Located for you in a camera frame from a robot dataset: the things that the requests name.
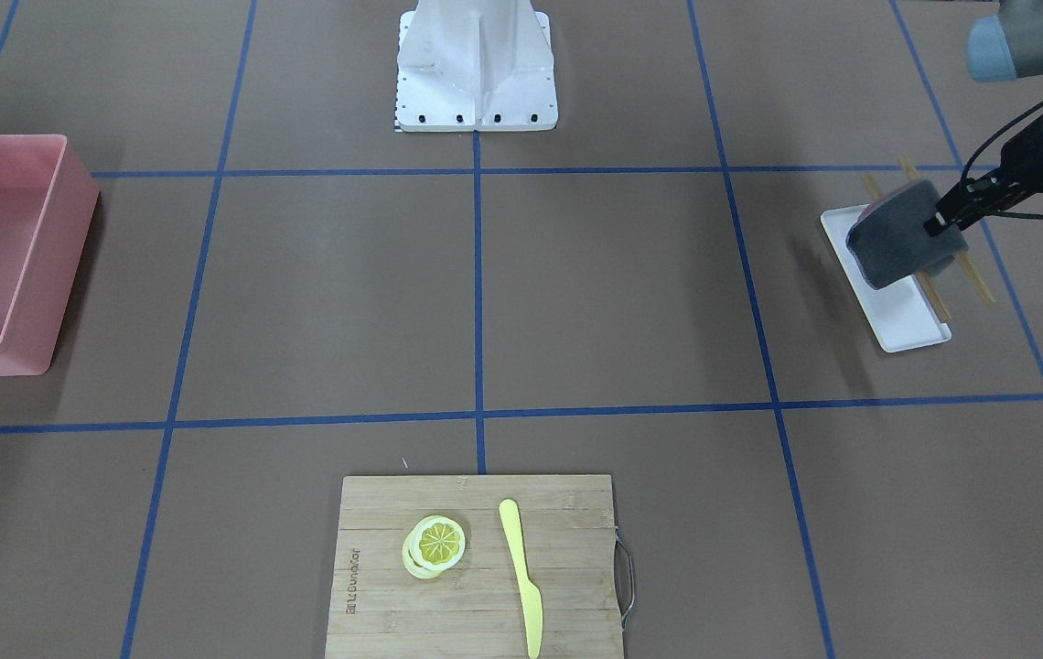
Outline white rack tray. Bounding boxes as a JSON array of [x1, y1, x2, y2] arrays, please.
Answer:
[[820, 205, 952, 353]]

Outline bamboo cutting board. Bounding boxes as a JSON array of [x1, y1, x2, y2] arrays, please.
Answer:
[[325, 475, 625, 658]]

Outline grey pink cleaning cloth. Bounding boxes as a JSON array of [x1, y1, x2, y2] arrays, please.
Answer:
[[846, 179, 969, 289]]

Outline pink plastic bin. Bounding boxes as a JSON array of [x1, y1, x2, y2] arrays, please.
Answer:
[[0, 135, 100, 376]]

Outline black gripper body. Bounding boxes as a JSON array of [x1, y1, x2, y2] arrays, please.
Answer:
[[923, 116, 1043, 237]]

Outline yellow lemon slices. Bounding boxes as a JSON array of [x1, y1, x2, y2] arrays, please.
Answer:
[[402, 514, 467, 579]]

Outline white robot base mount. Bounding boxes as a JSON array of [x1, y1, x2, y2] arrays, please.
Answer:
[[393, 1, 559, 133]]

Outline yellow plastic knife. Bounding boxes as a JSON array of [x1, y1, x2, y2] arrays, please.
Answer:
[[498, 498, 545, 658]]

